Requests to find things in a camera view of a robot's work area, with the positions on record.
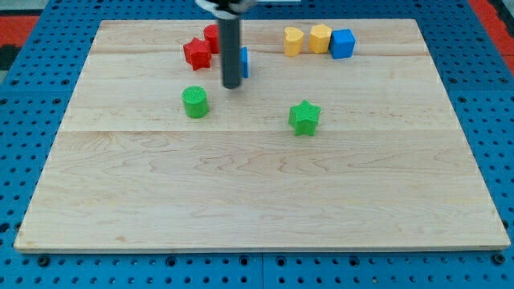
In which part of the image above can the wooden board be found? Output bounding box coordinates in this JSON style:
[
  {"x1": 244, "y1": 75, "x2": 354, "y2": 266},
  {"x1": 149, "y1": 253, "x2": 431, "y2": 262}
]
[{"x1": 14, "y1": 18, "x2": 510, "y2": 254}]

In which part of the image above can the red star block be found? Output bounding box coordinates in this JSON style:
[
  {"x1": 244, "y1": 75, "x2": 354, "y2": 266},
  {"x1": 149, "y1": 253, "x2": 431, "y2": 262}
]
[{"x1": 183, "y1": 38, "x2": 211, "y2": 71}]

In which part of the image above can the blue cube block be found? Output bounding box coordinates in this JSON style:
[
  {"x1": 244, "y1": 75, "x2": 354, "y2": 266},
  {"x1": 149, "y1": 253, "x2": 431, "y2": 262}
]
[{"x1": 328, "y1": 29, "x2": 356, "y2": 59}]

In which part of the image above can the red cylinder block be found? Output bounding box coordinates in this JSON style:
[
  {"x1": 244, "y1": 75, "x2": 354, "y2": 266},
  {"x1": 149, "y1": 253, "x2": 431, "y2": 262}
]
[{"x1": 203, "y1": 24, "x2": 219, "y2": 54}]

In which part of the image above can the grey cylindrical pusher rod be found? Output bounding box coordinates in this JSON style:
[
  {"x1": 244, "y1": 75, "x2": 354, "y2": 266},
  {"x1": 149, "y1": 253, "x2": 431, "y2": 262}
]
[{"x1": 218, "y1": 16, "x2": 242, "y2": 89}]

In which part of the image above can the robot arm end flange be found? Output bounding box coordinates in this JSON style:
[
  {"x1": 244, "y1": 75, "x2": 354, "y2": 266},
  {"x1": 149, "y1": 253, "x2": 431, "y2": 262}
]
[{"x1": 194, "y1": 0, "x2": 257, "y2": 20}]

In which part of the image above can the yellow heart block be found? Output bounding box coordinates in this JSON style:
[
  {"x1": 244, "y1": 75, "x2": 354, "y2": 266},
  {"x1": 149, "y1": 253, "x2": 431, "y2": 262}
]
[{"x1": 284, "y1": 26, "x2": 304, "y2": 57}]

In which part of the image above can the yellow hexagon block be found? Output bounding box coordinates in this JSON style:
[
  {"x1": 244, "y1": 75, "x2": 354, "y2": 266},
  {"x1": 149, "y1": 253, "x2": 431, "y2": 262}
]
[{"x1": 308, "y1": 24, "x2": 332, "y2": 54}]

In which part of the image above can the green star block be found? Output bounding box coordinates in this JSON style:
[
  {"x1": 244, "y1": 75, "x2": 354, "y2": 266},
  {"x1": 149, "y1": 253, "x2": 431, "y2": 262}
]
[{"x1": 288, "y1": 100, "x2": 321, "y2": 136}]

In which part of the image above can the blue block behind rod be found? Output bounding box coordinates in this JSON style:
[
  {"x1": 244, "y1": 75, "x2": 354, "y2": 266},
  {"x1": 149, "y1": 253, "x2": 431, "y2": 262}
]
[{"x1": 240, "y1": 47, "x2": 249, "y2": 79}]

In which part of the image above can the green cylinder block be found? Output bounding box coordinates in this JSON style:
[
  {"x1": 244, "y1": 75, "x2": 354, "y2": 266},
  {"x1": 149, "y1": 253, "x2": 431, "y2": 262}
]
[{"x1": 182, "y1": 86, "x2": 209, "y2": 119}]

